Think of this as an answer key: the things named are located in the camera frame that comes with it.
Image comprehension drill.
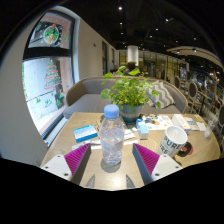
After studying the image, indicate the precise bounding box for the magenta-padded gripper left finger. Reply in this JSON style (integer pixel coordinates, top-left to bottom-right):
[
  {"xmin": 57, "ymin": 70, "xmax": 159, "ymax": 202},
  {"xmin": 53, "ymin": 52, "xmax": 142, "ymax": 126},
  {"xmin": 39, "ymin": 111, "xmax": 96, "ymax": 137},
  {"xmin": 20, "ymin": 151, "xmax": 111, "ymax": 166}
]
[{"xmin": 41, "ymin": 142, "xmax": 92, "ymax": 186}]

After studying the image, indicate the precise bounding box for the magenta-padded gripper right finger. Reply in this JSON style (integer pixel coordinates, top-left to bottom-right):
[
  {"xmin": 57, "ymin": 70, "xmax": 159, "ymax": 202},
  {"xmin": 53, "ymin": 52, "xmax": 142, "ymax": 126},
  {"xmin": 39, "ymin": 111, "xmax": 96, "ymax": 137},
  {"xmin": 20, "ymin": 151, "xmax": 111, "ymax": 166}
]
[{"xmin": 132, "ymin": 142, "xmax": 184, "ymax": 186}]

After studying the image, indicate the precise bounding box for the clear blue-capped water bottle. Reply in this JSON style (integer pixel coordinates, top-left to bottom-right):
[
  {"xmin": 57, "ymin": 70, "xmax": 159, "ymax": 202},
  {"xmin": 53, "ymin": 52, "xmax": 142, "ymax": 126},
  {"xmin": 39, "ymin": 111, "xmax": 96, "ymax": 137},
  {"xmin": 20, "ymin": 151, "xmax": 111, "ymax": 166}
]
[{"xmin": 98, "ymin": 103, "xmax": 126, "ymax": 167}]

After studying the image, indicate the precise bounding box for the blue and white tissue pack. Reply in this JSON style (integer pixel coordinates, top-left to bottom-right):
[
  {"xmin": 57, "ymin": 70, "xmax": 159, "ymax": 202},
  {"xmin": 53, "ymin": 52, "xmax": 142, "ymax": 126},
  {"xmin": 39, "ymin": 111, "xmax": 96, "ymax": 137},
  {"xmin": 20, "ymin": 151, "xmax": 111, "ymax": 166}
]
[{"xmin": 73, "ymin": 124, "xmax": 99, "ymax": 144}]

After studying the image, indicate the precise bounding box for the small light blue box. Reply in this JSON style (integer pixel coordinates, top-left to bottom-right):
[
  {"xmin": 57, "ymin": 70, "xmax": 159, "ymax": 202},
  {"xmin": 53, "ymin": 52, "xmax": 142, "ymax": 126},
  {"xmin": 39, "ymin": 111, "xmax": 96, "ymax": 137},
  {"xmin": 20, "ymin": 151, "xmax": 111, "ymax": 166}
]
[{"xmin": 135, "ymin": 118, "xmax": 150, "ymax": 140}]

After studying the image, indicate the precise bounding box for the white printed mug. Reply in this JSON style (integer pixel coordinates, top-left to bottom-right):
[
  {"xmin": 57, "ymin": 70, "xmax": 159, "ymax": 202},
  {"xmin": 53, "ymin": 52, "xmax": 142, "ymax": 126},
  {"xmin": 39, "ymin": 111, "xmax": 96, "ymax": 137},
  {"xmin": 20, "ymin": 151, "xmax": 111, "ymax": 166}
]
[{"xmin": 157, "ymin": 125, "xmax": 194, "ymax": 158}]

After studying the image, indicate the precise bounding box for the printed paper placemat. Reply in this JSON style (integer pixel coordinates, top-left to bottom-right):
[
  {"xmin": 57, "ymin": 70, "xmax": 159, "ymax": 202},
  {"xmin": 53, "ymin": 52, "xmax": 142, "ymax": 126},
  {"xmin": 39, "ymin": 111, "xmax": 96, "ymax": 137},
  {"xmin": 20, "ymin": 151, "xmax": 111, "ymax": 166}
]
[{"xmin": 139, "ymin": 114, "xmax": 175, "ymax": 131}]

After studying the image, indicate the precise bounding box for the white booklet with orange edge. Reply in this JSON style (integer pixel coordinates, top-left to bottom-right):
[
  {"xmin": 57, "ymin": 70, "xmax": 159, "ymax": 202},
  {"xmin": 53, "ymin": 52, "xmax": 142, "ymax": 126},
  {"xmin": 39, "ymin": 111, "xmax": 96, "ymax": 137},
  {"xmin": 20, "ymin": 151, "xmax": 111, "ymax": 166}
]
[{"xmin": 171, "ymin": 113, "xmax": 192, "ymax": 134}]

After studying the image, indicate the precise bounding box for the grey curved sofa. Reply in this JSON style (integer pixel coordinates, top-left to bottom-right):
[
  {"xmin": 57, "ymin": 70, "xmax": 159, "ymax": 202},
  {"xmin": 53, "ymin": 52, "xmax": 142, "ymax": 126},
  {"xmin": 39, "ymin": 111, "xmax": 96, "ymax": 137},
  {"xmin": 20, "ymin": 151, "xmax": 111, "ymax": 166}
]
[{"xmin": 63, "ymin": 75, "xmax": 189, "ymax": 120}]

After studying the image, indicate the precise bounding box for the white paper napkin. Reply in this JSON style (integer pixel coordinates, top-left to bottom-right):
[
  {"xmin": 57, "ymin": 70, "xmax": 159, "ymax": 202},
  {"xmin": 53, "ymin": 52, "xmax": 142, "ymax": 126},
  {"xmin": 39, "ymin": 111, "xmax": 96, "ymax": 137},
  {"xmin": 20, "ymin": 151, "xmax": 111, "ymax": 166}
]
[{"xmin": 196, "ymin": 121, "xmax": 208, "ymax": 132}]

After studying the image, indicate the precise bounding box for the grey chevron cushion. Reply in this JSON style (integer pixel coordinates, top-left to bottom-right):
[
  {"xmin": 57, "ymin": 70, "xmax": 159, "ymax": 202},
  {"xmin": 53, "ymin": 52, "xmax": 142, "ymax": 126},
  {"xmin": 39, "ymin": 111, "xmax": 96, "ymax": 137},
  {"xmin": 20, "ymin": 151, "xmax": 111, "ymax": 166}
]
[{"xmin": 146, "ymin": 80, "xmax": 175, "ymax": 109}]

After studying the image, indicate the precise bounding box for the green potted plant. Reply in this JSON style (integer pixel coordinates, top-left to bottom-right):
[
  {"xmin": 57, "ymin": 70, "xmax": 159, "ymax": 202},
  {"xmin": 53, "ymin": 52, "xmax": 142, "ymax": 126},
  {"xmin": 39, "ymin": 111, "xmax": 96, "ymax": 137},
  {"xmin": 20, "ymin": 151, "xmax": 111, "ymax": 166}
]
[{"xmin": 100, "ymin": 65, "xmax": 162, "ymax": 123}]

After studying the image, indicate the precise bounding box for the window with festive stickers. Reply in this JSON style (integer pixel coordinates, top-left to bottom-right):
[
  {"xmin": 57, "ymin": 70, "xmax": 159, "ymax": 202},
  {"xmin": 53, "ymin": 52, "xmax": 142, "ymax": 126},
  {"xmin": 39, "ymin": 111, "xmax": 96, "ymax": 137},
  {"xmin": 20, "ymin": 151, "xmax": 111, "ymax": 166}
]
[{"xmin": 22, "ymin": 11, "xmax": 76, "ymax": 138}]

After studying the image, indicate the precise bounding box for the group of dining chairs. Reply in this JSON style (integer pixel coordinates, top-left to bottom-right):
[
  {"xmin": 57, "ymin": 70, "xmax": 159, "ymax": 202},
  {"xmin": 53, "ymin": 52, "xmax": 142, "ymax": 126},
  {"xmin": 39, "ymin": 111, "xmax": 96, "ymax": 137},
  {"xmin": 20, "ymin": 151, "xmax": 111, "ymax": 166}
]
[{"xmin": 169, "ymin": 74, "xmax": 224, "ymax": 134}]

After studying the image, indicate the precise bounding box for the person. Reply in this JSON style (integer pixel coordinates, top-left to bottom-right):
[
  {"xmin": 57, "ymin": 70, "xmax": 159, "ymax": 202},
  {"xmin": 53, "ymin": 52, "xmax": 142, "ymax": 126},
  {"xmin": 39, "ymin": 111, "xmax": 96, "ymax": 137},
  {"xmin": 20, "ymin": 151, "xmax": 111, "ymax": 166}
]
[{"xmin": 123, "ymin": 61, "xmax": 138, "ymax": 76}]

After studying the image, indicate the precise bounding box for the white round column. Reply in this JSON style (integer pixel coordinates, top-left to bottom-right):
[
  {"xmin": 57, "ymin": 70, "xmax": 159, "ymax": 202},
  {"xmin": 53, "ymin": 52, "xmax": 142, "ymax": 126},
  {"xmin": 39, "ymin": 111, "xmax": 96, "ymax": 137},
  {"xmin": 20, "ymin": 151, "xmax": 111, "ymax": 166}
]
[{"xmin": 126, "ymin": 45, "xmax": 140, "ymax": 67}]

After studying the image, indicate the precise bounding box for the group of ceiling lights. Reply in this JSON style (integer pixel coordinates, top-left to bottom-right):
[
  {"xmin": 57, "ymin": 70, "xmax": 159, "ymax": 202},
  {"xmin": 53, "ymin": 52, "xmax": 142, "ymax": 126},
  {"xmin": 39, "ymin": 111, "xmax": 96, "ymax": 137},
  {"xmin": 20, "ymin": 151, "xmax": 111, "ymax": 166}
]
[{"xmin": 116, "ymin": 4, "xmax": 201, "ymax": 54}]

